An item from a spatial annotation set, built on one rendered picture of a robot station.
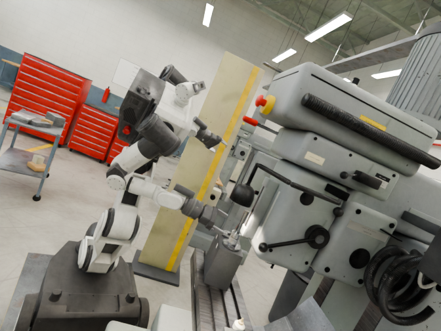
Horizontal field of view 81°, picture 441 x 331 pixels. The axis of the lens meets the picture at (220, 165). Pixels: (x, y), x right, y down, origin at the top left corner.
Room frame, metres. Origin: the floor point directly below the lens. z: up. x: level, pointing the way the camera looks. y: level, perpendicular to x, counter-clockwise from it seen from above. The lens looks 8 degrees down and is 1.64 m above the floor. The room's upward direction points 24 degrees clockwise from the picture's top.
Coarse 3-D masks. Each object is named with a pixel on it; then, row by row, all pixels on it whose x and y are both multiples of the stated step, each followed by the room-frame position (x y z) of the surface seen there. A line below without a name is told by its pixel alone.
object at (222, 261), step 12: (216, 240) 1.23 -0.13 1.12; (216, 252) 1.12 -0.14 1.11; (228, 252) 1.11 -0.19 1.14; (240, 252) 1.15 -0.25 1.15; (204, 264) 1.25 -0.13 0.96; (216, 264) 1.10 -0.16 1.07; (228, 264) 1.11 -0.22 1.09; (204, 276) 1.13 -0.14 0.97; (216, 276) 1.11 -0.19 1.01; (228, 276) 1.11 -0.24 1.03
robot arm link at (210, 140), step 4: (208, 132) 1.58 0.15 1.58; (204, 136) 1.56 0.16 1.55; (208, 136) 1.58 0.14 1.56; (212, 136) 1.60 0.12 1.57; (216, 136) 1.63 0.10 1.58; (200, 140) 1.58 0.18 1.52; (204, 140) 1.58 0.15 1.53; (208, 140) 1.60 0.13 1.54; (212, 140) 1.60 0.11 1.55; (216, 140) 1.61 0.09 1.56; (220, 140) 1.62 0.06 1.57; (208, 144) 1.63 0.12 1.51; (212, 144) 1.63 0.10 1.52; (216, 144) 1.63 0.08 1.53; (208, 148) 1.66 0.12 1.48
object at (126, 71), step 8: (120, 64) 9.06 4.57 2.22; (128, 64) 9.11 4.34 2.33; (120, 72) 9.08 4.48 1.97; (128, 72) 9.13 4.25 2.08; (136, 72) 9.18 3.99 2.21; (152, 72) 9.28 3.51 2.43; (112, 80) 9.05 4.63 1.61; (120, 80) 9.10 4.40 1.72; (128, 80) 9.15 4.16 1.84; (128, 88) 9.16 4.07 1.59
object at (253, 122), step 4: (244, 116) 0.91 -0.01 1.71; (244, 120) 0.91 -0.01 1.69; (248, 120) 0.91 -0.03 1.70; (252, 120) 0.91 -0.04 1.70; (256, 120) 0.92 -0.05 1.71; (252, 124) 0.91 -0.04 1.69; (256, 124) 0.91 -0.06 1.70; (260, 124) 0.92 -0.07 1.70; (264, 128) 0.92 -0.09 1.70; (268, 128) 0.93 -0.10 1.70; (272, 132) 0.93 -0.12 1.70; (276, 132) 0.93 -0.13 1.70
